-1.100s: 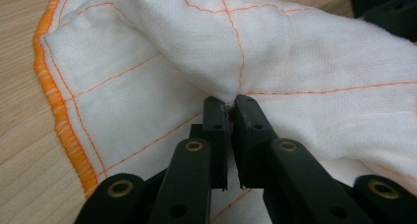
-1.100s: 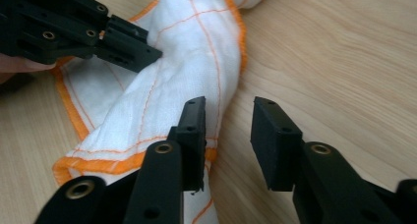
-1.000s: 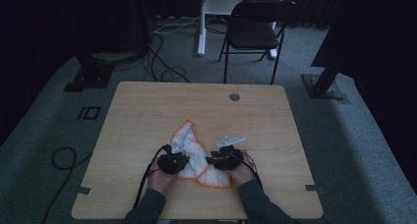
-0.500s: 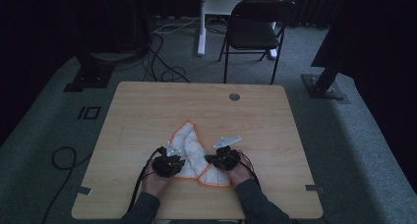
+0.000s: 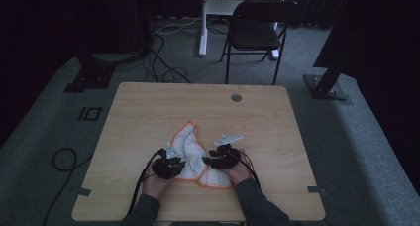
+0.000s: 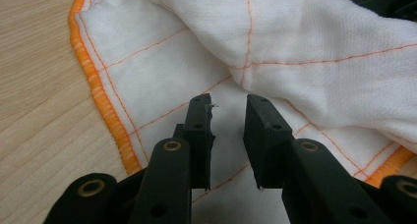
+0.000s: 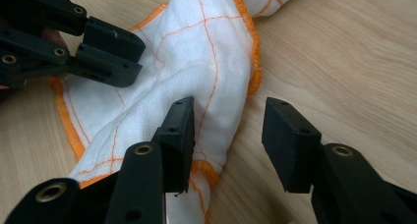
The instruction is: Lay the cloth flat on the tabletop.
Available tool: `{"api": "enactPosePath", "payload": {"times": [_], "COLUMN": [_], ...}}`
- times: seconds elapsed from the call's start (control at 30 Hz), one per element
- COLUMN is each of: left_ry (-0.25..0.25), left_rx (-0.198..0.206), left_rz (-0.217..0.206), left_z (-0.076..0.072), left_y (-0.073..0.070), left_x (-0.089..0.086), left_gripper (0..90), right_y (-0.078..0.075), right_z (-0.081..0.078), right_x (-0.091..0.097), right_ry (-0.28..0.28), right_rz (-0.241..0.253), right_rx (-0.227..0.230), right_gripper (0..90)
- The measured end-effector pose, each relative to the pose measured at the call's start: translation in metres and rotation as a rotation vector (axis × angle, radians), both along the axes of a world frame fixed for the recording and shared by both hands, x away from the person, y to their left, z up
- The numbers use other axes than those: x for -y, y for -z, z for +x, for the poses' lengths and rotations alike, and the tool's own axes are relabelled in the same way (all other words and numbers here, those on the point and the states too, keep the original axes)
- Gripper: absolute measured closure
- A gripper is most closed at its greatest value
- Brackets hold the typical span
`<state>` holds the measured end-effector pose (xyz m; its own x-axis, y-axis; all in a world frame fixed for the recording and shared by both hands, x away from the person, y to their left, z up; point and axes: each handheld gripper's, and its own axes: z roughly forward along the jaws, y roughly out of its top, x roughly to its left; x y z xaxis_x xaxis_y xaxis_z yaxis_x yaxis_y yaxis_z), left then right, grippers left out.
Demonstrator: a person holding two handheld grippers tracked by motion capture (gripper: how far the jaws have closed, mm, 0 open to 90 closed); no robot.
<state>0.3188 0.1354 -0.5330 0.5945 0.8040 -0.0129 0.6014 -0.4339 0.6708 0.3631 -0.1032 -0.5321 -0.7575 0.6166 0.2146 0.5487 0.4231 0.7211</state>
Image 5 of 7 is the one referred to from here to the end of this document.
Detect person's left hand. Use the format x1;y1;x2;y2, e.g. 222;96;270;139
142;160;173;201

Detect person's right hand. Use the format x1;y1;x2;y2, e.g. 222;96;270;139
226;149;255;187

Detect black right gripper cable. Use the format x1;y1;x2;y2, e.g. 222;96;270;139
232;151;263;189

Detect black stand with base plate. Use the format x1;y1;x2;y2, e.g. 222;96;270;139
63;51;144;94

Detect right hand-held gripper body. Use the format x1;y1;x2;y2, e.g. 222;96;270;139
211;134;244;170

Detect white floor cable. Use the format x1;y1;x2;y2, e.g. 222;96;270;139
154;16;203;36

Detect tangled black floor cables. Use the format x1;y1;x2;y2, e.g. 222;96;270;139
144;31;193;85

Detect grey tape piece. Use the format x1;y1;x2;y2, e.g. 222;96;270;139
306;184;329;197
77;186;94;198

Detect black slanted stand with base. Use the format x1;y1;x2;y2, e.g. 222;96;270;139
303;0;353;103

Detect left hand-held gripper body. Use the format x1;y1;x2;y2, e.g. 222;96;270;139
152;143;183;180

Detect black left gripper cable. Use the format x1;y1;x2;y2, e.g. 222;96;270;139
127;148;166;216

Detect white cloth with orange trim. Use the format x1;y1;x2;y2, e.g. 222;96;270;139
170;120;234;189

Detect black floor cable loop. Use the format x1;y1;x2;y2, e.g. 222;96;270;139
41;148;94;226

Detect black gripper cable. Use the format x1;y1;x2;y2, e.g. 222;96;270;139
232;151;263;189
127;148;166;216

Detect black folding chair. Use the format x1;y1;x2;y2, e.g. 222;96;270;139
219;0;300;86

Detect white desk frame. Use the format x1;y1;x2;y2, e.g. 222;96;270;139
197;0;289;60

